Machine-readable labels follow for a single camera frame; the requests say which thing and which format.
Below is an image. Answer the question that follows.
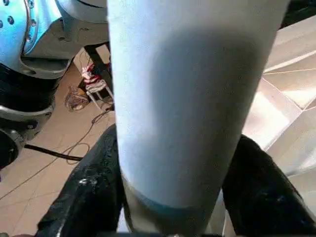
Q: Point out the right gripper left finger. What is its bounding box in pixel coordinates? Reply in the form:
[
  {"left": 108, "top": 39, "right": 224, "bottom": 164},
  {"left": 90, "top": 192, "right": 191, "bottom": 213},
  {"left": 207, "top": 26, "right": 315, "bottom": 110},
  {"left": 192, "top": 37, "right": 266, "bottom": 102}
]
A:
[{"left": 37, "top": 124, "right": 124, "bottom": 237}]

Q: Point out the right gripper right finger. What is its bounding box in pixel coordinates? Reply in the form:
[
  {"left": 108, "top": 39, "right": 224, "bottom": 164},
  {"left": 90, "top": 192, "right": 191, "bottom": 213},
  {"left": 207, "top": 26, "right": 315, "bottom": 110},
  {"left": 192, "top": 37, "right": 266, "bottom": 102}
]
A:
[{"left": 221, "top": 134, "right": 316, "bottom": 237}]

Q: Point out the white plastic table top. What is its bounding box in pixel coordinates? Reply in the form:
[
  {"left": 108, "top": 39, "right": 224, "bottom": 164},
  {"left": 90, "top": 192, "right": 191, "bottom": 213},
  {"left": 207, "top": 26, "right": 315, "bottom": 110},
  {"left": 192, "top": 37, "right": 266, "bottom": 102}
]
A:
[{"left": 240, "top": 16, "right": 316, "bottom": 178}]

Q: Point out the white plastic table leg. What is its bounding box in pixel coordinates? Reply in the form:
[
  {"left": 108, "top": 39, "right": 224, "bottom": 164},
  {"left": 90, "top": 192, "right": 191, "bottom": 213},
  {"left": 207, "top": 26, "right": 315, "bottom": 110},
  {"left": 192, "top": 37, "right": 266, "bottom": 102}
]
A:
[{"left": 106, "top": 0, "right": 290, "bottom": 235}]

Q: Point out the clear plastic bag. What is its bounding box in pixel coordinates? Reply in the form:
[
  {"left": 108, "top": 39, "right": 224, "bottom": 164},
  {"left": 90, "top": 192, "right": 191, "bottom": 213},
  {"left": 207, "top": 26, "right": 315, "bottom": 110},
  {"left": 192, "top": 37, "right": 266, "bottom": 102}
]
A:
[{"left": 64, "top": 85, "right": 88, "bottom": 112}]

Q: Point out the red white bag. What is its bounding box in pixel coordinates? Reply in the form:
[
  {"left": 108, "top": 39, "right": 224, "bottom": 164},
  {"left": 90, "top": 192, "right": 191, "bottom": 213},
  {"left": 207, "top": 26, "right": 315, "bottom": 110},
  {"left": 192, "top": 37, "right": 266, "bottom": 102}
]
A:
[{"left": 82, "top": 63, "right": 107, "bottom": 94}]

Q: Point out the thin grey floor cable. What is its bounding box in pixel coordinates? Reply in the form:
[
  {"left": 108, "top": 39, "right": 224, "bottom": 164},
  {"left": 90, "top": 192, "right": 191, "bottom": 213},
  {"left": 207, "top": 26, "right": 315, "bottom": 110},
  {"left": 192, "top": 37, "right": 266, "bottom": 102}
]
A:
[{"left": 0, "top": 108, "right": 115, "bottom": 200}]

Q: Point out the thick black floor cable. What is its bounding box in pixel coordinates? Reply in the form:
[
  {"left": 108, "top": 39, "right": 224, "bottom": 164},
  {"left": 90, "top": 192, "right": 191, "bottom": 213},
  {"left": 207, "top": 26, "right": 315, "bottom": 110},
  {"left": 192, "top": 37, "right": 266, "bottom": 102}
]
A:
[{"left": 24, "top": 144, "right": 83, "bottom": 161}]

